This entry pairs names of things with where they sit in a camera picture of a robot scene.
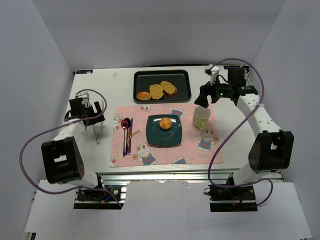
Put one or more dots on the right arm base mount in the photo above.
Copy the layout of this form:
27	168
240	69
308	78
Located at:
230	200

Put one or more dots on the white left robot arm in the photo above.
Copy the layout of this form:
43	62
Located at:
61	156

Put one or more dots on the glazed oval bread bun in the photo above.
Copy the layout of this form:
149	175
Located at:
143	96

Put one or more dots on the stainless steel tongs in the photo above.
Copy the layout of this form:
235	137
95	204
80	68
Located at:
98	129

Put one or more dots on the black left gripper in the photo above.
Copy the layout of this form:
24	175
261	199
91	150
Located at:
90	111

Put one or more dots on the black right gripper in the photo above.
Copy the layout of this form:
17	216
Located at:
210	91

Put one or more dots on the pink bunny placemat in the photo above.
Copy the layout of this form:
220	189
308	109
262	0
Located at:
196	146

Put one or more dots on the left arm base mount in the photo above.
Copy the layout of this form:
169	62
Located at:
101	200

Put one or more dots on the pale green mug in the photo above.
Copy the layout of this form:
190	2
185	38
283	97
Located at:
200	117

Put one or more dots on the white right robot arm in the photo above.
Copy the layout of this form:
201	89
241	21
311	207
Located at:
272	148

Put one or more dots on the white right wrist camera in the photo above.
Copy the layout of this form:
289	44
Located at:
212	71

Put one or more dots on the dark teal square plate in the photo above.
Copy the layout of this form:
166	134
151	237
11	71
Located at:
157	136

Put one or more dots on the herb toast slice left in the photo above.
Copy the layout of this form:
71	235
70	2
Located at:
156	91

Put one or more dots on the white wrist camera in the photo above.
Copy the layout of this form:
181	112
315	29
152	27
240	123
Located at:
212	71
83	96

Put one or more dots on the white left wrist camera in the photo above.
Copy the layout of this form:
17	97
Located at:
83	96

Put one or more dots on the small round bread roll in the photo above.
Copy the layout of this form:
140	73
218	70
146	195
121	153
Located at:
165	123

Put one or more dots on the black baking tray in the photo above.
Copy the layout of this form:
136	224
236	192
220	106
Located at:
178	77

